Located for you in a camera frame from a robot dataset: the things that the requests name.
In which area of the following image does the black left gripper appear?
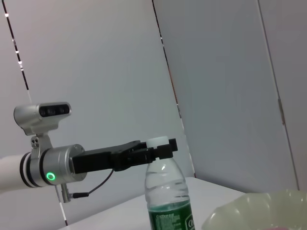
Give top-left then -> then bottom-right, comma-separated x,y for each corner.
71,138 -> 178,175

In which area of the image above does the clear bottle with green label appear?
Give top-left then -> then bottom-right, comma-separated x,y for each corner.
144,136 -> 196,230

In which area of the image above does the green glass fruit plate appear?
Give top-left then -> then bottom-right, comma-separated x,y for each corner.
201,189 -> 307,230

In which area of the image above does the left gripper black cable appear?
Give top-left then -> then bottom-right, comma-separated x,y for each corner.
59,169 -> 115,204

